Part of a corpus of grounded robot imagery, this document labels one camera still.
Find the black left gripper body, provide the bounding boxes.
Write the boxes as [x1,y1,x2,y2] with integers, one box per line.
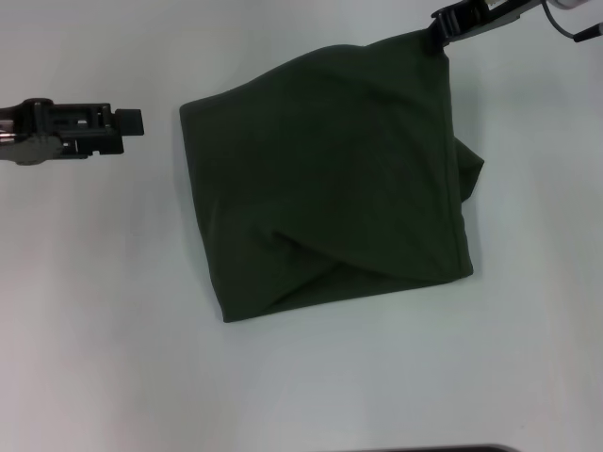
[0,97,63,168]

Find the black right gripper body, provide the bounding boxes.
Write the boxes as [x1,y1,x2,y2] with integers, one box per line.
[431,0,539,47]

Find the dark green FREE t-shirt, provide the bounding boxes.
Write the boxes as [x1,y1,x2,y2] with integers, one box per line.
[178,26,486,325]

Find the right flange cable plug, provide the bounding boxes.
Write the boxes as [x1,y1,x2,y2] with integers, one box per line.
[541,0,603,43]

